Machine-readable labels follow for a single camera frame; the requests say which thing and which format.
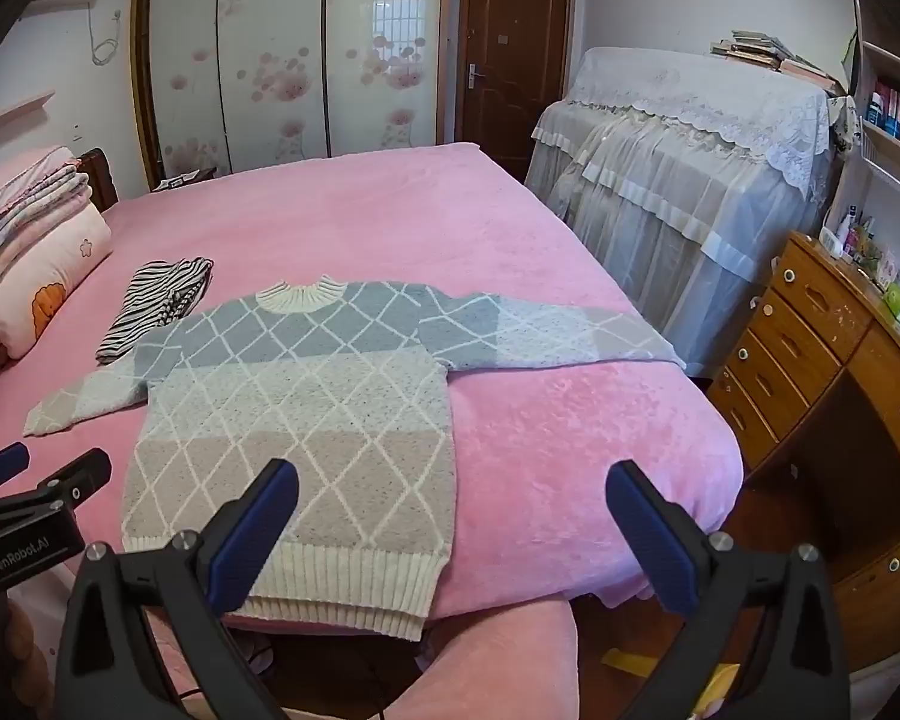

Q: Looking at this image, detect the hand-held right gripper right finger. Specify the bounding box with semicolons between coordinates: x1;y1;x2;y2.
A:
604;460;852;720

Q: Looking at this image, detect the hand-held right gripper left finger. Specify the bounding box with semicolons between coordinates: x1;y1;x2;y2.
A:
54;457;301;720

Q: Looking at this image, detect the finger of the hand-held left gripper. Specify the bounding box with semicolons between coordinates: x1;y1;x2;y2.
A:
11;448;112;517
0;442;31;500

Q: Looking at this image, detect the grey diamond knit sweater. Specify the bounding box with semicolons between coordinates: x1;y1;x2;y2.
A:
22;277;687;642

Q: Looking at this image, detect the person's left hand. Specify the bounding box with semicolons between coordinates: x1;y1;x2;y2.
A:
0;592;55;713

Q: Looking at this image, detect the yellow flat item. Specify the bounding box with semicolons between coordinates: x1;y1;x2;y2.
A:
600;645;736;713

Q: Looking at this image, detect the black white striped garment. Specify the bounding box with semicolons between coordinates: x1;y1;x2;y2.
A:
94;257;215;365

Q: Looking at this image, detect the pink cartoon pillow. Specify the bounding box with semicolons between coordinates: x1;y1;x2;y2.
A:
0;202;113;361

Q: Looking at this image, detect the person's pink trouser leg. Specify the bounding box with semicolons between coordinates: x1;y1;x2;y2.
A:
379;600;580;720

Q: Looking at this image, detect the folded striped quilt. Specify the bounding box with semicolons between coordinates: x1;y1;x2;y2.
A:
0;146;95;286

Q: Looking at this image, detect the wooden desk with drawers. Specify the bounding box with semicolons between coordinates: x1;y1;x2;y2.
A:
705;231;900;672

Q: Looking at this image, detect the dark wooden headboard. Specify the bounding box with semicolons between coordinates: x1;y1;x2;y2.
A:
79;148;121;212

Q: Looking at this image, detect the pink bed blanket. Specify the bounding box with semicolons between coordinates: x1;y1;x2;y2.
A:
0;141;745;631

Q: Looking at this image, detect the group of small bottles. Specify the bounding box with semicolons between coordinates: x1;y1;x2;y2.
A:
817;202;882;263

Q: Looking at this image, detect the floral sliding wardrobe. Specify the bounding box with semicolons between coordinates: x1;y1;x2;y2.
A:
131;0;451;192

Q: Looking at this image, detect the brown wooden door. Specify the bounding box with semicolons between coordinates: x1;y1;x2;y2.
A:
454;0;575;185

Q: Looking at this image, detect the row of shelf books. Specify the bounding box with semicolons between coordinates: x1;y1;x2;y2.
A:
866;79;900;155

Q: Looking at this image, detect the stack of books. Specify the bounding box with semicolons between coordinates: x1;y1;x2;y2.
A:
709;30;845;91

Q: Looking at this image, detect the pink wall shelf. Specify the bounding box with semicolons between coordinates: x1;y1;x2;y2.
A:
0;90;56;142

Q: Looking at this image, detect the white power cable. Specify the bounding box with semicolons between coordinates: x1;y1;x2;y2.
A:
90;7;125;65

